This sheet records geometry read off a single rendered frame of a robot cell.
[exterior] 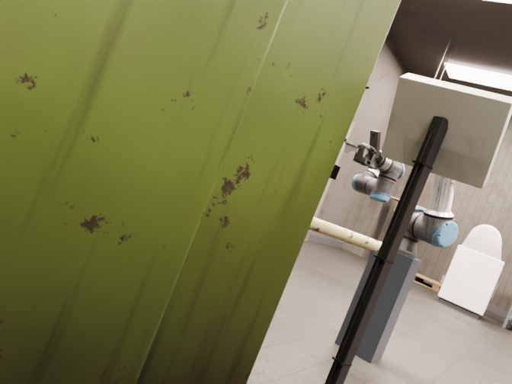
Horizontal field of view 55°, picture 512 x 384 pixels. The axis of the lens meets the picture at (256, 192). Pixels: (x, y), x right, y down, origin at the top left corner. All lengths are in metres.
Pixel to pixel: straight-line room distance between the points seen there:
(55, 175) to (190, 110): 0.32
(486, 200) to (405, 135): 8.60
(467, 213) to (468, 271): 2.74
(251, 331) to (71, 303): 0.61
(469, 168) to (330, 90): 0.51
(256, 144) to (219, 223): 0.24
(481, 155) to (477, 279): 6.09
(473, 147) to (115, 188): 1.08
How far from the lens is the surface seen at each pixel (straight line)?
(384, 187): 2.36
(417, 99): 1.65
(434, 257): 10.25
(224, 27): 1.14
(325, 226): 1.64
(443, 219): 2.65
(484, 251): 7.71
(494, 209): 10.22
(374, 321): 2.78
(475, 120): 1.62
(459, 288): 7.69
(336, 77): 1.48
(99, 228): 1.09
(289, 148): 1.40
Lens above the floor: 0.69
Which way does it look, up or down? 2 degrees down
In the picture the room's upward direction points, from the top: 22 degrees clockwise
